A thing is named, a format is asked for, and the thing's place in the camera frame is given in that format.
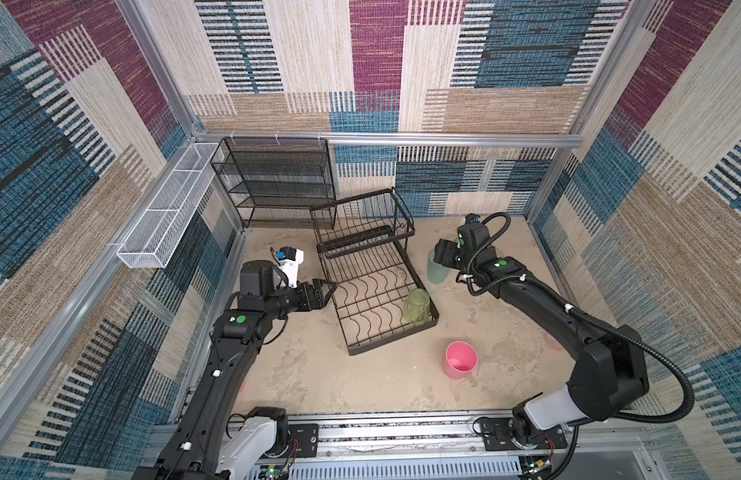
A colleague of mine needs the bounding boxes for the teal translucent cup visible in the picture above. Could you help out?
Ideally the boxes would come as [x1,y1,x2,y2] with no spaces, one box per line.
[427,250,451,284]

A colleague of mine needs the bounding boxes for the bright green translucent cup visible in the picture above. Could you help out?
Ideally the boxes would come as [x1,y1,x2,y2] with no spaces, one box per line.
[403,288,431,324]

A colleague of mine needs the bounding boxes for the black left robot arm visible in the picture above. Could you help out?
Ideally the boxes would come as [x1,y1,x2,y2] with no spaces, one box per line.
[134,260,338,479]

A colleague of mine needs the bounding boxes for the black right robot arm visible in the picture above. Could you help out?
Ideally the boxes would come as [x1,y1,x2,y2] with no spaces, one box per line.
[434,221,650,447]

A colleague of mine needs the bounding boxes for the opaque pink cup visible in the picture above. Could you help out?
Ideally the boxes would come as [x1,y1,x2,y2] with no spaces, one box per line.
[443,341,479,379]

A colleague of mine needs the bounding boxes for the black mesh shelf unit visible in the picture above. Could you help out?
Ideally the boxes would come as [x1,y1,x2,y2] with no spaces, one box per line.
[210,137,336,229]

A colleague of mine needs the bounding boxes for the translucent pink cup right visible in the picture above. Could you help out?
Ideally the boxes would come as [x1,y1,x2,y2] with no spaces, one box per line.
[545,333,565,351]

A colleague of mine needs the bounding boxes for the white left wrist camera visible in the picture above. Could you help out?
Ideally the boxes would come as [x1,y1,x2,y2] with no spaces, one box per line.
[274,246,304,288]

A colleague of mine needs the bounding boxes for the black wire dish rack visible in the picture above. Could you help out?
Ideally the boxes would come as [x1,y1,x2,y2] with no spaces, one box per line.
[310,188,440,356]

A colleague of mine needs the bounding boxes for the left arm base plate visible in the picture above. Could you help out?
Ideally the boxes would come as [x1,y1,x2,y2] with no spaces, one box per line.
[264,423,320,460]

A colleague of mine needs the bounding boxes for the white wire wall basket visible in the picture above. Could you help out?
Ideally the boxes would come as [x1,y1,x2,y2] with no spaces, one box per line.
[116,143,218,269]

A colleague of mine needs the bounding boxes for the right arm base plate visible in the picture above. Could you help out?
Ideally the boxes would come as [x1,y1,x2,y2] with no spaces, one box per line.
[472,416,569,452]

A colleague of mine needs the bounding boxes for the black corrugated cable conduit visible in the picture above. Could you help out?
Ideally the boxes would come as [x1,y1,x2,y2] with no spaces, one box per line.
[463,211,696,480]

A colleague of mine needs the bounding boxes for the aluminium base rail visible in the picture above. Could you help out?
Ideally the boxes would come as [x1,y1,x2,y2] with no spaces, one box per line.
[288,410,659,479]

